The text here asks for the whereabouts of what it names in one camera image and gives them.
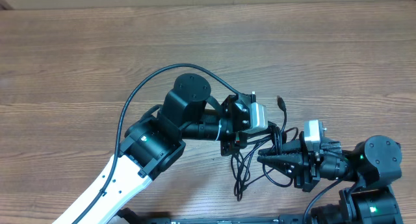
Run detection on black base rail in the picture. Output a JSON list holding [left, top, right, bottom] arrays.
[[115, 208, 304, 224]]

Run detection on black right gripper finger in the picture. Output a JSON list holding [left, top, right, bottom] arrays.
[[257, 154, 302, 178], [258, 140, 302, 155]]

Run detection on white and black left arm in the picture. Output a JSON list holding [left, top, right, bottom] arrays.
[[56, 73, 255, 223]]

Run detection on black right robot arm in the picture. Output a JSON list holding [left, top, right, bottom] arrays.
[[257, 132, 403, 223]]

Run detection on black usb cable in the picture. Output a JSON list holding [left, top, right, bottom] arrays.
[[229, 95, 300, 203]]

